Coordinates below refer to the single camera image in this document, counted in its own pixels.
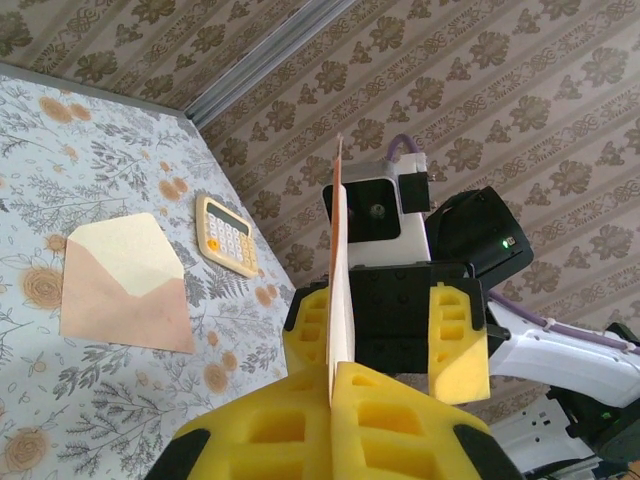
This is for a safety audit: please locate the aluminium right frame post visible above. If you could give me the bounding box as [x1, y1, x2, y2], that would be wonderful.
[187, 0, 361, 129]

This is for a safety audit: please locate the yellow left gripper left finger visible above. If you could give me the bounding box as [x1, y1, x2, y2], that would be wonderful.
[143, 367, 335, 480]

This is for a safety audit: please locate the floral patterned table cover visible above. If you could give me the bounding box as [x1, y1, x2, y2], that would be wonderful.
[0, 74, 297, 480]

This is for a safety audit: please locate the pink envelope cream inside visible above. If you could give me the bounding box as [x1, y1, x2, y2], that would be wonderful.
[59, 212, 197, 355]

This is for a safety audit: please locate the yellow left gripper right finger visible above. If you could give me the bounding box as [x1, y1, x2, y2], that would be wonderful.
[332, 362, 524, 480]

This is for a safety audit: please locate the pink paper letter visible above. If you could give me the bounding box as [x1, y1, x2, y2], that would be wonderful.
[324, 133, 359, 407]

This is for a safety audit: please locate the cream yellow calculator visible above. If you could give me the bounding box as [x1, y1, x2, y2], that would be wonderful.
[194, 193, 260, 279]

